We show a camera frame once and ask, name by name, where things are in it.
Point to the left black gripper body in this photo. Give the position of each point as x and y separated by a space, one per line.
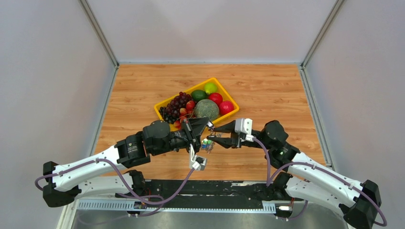
189 135

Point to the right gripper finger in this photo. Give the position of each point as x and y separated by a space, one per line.
226 128
225 142

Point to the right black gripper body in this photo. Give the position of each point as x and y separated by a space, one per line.
238 140

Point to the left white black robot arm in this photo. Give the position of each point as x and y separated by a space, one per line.
100 173

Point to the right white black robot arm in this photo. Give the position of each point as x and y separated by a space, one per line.
298 175

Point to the pile of coloured tagged keys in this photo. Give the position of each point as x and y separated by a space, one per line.
207 144

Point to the green netted melon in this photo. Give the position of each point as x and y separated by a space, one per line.
206 108

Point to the pink red apple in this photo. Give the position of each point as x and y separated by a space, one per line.
225 107

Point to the dark purple grape bunch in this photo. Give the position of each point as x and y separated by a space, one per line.
170 112

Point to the dark green avocado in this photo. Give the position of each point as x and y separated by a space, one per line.
198 95

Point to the light green lime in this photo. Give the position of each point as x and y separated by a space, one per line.
210 88

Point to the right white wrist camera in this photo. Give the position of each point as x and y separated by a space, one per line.
243 127

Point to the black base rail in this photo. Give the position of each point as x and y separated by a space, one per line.
206 196

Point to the left aluminium frame post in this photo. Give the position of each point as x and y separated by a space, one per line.
99 32

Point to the aluminium frame post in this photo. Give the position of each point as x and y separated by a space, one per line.
99 32
323 30

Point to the right aluminium frame post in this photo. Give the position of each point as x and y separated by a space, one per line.
323 30

